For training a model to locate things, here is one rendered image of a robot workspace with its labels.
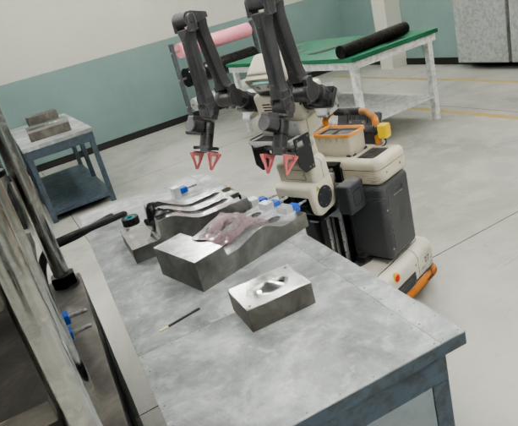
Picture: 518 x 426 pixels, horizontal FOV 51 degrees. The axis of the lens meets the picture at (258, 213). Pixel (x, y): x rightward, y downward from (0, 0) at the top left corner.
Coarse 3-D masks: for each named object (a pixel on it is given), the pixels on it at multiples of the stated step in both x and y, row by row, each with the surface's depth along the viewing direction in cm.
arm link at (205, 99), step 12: (192, 24) 217; (180, 36) 222; (192, 36) 221; (192, 48) 222; (192, 60) 224; (192, 72) 227; (204, 72) 228; (204, 84) 229; (204, 96) 229; (204, 108) 232
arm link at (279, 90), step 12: (264, 0) 186; (252, 12) 193; (264, 12) 188; (264, 24) 191; (264, 36) 192; (264, 48) 195; (276, 48) 196; (264, 60) 197; (276, 60) 197; (276, 72) 197; (276, 84) 198; (276, 96) 201; (288, 96) 201; (276, 108) 203
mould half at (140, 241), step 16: (208, 192) 239; (144, 208) 228; (176, 208) 222; (192, 208) 226; (224, 208) 217; (240, 208) 220; (144, 224) 229; (160, 224) 208; (176, 224) 211; (192, 224) 213; (128, 240) 216; (144, 240) 212; (160, 240) 210; (144, 256) 209
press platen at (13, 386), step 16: (32, 240) 194; (0, 320) 137; (0, 336) 129; (16, 336) 127; (0, 352) 122; (16, 352) 120; (0, 368) 116; (16, 368) 114; (32, 368) 113; (0, 384) 110; (16, 384) 108; (32, 384) 107; (0, 400) 105; (16, 400) 103; (32, 400) 102; (48, 400) 101; (0, 416) 100; (16, 416) 99; (32, 416) 100; (48, 416) 102
